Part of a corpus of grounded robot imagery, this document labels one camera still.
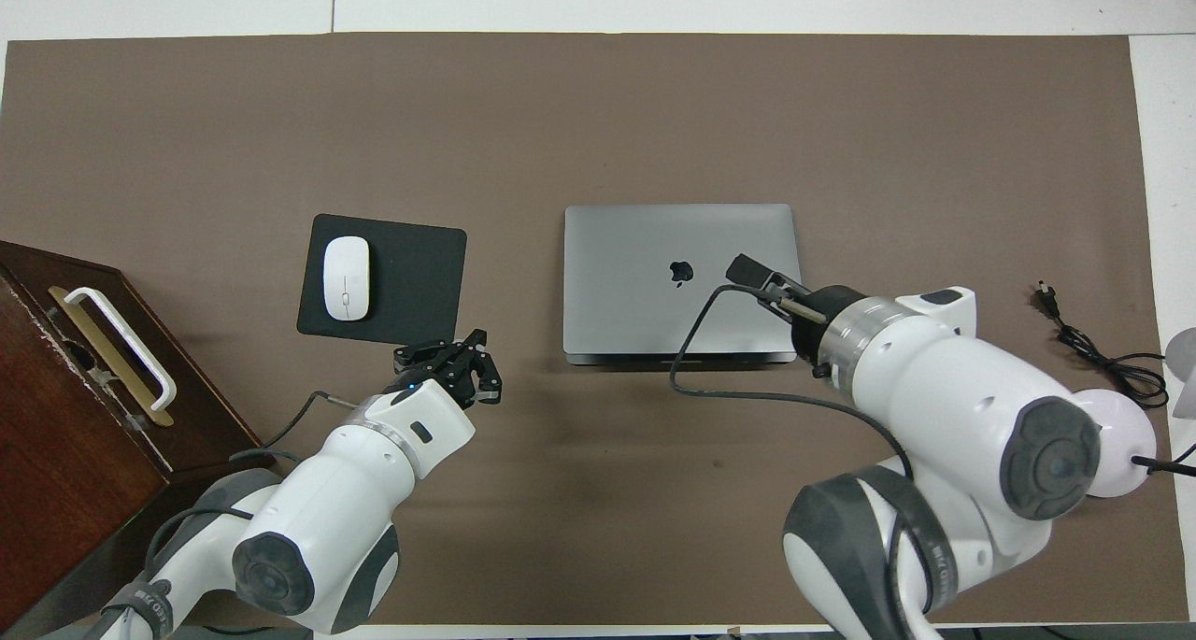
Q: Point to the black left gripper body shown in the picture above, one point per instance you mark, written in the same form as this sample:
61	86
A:
439	371

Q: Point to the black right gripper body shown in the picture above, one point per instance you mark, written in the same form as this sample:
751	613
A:
809	336

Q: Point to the silver Apple laptop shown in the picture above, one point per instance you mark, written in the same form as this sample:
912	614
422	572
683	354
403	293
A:
635	276

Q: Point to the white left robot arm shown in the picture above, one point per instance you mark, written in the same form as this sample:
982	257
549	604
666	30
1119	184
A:
318	528

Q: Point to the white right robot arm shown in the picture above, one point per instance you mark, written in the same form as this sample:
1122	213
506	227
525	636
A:
953	406

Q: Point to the black mouse pad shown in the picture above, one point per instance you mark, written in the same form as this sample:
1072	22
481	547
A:
420	285

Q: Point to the white computer mouse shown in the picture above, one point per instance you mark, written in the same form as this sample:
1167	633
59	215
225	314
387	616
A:
346	278

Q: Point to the brown table mat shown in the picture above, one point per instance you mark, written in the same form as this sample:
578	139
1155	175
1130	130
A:
598	107

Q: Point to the white lamp base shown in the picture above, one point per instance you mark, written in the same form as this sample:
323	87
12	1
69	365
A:
1126	434

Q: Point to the dark brown wooden box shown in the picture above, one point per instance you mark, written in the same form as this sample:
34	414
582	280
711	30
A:
65	434

